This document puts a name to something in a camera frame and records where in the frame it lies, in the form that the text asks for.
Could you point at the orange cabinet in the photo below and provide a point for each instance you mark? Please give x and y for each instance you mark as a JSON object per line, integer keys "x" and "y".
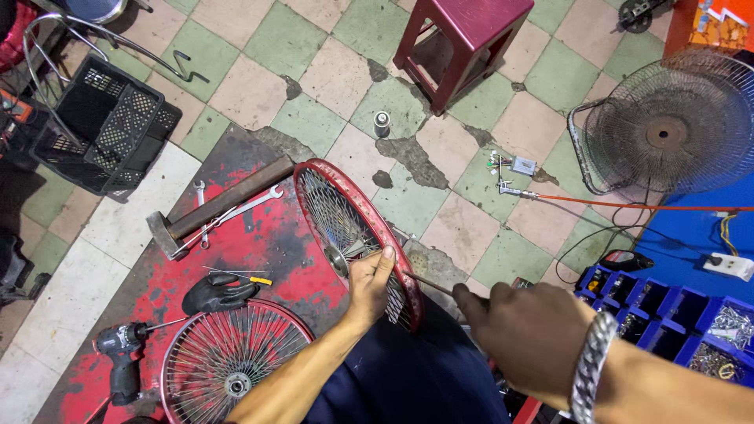
{"x": 710, "y": 26}

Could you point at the black work glove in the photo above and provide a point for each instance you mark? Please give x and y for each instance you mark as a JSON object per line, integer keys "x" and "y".
{"x": 217, "y": 293}

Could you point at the silver combination wrench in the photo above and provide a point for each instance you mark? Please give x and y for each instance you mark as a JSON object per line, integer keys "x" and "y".
{"x": 247, "y": 206}

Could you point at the red spoked wheel flat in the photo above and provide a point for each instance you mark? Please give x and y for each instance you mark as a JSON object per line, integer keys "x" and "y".
{"x": 227, "y": 359}

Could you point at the black floor fan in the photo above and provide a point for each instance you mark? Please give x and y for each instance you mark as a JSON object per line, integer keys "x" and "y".
{"x": 665, "y": 126}

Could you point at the thin metal spoke tool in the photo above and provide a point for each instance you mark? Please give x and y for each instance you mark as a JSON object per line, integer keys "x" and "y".
{"x": 427, "y": 284}

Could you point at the person's left hand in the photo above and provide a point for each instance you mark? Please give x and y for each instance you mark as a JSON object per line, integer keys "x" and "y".
{"x": 368, "y": 288}

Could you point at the white power strip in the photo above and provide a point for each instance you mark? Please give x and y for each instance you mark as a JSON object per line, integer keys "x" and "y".
{"x": 729, "y": 265}

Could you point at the heavy metal hammer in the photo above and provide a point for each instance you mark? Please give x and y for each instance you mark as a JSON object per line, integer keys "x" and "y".
{"x": 218, "y": 203}

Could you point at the chrome tube stool frame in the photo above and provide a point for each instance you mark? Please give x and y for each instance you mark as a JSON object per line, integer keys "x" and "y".
{"x": 88, "y": 41}

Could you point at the red painted metal sheet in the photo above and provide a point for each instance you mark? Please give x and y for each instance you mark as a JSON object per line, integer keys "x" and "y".
{"x": 194, "y": 277}

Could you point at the blue parts bin rack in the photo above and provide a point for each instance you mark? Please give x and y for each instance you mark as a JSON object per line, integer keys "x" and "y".
{"x": 671, "y": 330}

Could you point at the blue mat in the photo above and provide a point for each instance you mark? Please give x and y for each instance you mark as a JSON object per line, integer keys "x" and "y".
{"x": 701, "y": 241}

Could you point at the loose thin spokes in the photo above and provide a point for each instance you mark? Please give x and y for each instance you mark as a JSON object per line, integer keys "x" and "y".
{"x": 232, "y": 272}

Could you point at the dark red plastic stool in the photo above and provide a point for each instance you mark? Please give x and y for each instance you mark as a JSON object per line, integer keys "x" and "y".
{"x": 462, "y": 47}

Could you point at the small silver wrench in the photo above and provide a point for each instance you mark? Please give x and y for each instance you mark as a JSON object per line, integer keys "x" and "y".
{"x": 201, "y": 212}

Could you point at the black plastic crate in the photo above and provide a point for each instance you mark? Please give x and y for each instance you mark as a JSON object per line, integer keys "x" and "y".
{"x": 106, "y": 126}

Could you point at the small black wheel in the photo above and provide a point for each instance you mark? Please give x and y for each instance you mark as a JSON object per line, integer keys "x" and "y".
{"x": 637, "y": 15}

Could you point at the air blow gun nozzle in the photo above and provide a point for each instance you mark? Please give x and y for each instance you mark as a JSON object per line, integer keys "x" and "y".
{"x": 515, "y": 189}

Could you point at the red spoked wheel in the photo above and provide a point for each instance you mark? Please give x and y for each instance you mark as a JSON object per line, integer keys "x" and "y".
{"x": 227, "y": 359}
{"x": 353, "y": 235}

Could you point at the person's dark blue trousers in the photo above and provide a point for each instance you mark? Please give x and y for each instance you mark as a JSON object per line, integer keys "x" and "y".
{"x": 406, "y": 377}

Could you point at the small silver spray can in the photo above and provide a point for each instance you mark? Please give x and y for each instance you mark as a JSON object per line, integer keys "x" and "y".
{"x": 382, "y": 123}

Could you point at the person's right hand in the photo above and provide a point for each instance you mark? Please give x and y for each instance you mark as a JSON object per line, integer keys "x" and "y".
{"x": 524, "y": 341}

